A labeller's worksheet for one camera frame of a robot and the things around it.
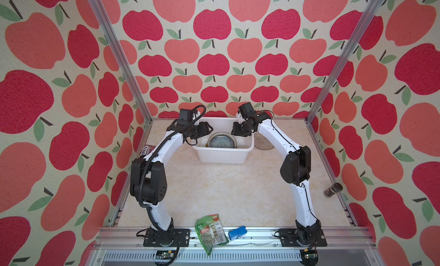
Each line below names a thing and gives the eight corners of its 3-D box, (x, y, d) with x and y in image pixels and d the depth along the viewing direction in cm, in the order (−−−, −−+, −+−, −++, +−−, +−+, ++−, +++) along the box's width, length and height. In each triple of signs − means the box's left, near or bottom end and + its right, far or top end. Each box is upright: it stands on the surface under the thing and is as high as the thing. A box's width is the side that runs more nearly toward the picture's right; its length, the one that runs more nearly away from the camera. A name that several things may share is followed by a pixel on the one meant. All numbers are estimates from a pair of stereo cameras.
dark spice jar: (324, 198, 88) (336, 190, 79) (321, 191, 90) (332, 182, 82) (332, 198, 88) (344, 190, 79) (329, 191, 91) (340, 182, 82)
